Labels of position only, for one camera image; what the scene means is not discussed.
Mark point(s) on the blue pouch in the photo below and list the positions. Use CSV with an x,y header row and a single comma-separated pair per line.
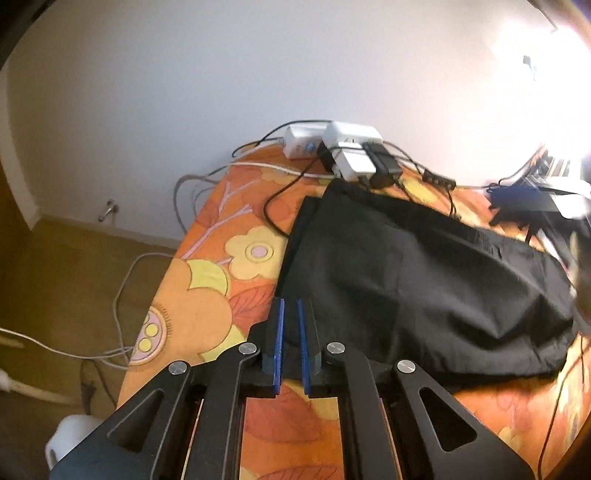
x,y
517,197

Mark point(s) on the black usb hub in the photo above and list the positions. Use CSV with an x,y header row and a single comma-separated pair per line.
x,y
439,178

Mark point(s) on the large white socket block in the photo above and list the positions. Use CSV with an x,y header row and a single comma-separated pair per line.
x,y
351,133

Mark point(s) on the black pants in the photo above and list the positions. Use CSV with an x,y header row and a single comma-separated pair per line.
x,y
406,277

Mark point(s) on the orange floral bedsheet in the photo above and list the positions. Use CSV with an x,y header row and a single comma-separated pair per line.
x,y
212,295

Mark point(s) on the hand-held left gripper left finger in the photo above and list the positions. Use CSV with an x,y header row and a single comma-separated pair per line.
x,y
278,341

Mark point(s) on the white plug adapter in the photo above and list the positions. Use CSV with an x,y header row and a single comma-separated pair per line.
x,y
355,164

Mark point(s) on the black power adapter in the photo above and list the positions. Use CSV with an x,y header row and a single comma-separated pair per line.
x,y
384,167

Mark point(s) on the white plastic object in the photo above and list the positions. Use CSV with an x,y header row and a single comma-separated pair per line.
x,y
71,434

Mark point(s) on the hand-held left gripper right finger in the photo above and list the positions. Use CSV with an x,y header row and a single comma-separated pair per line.
x,y
302,341

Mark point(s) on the white power strip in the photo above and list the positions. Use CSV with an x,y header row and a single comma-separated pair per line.
x,y
299,141

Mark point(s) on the white pipe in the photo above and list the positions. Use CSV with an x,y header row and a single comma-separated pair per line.
x,y
32,391

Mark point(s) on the metal wall tap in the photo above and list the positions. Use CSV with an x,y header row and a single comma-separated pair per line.
x,y
109,210

